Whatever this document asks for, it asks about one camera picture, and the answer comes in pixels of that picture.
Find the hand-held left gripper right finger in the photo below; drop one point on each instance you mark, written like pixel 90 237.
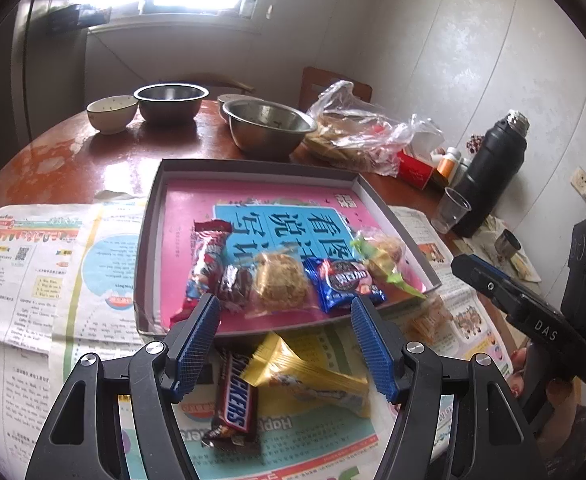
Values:
pixel 373 345

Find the person's right hand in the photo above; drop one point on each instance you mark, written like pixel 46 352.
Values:
pixel 563 405

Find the white medicine bottle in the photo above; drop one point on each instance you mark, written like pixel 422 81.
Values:
pixel 455 152

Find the round pastry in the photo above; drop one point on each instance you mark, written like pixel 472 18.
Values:
pixel 385 252

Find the small steel bowl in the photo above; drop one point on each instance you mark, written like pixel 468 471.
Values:
pixel 170 107

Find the pink book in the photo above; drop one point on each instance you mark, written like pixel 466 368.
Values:
pixel 183 200

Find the colourful newspaper sheet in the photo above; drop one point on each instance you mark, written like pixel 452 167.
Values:
pixel 48 280

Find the brown chocolate bar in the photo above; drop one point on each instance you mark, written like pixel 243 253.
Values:
pixel 235 405

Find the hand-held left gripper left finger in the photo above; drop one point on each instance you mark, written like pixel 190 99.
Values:
pixel 198 345

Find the golden snack packet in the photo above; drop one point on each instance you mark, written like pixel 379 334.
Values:
pixel 313 375

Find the red tissue box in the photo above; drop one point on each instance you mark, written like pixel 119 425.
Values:
pixel 415 172

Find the clear packet of tan snacks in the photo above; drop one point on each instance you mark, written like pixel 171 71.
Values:
pixel 428 320

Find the grey cardboard box tray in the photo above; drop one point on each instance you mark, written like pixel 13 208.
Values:
pixel 155 260

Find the crumbly pastry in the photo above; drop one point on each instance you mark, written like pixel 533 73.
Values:
pixel 278 277

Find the clear plastic cup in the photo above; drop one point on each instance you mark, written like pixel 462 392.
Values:
pixel 450 210

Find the floral patterned object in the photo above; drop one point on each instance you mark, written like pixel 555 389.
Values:
pixel 474 144

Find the wooden chair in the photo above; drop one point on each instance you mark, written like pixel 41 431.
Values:
pixel 318 85

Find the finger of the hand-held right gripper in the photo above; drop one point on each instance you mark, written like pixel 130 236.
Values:
pixel 483 282

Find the small steel cup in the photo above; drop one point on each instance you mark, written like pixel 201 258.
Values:
pixel 508 247

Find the white ceramic bowl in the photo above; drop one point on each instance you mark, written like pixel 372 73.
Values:
pixel 228 101

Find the newspaper with cartoon pictures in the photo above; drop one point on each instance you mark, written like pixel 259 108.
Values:
pixel 323 440

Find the large steel bowl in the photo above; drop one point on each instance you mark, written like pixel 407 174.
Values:
pixel 268 135

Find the red and blue candy bar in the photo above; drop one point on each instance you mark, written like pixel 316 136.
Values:
pixel 200 265

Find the stack of flat breads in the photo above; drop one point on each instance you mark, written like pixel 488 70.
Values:
pixel 343 145

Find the clear plastic bag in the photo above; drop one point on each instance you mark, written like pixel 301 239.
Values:
pixel 403 135

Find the beige ceramic bowl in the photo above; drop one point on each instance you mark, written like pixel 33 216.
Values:
pixel 110 117

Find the small brown chocolate candy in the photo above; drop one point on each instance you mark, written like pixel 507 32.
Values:
pixel 235 287

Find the black thermos flask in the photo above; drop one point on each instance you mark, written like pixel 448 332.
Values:
pixel 493 180

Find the dark refrigerator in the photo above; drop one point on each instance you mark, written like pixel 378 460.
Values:
pixel 48 85

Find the orange medicine bottle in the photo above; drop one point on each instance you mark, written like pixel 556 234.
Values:
pixel 445 166

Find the blue cookie packet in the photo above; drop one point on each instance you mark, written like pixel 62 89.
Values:
pixel 343 282

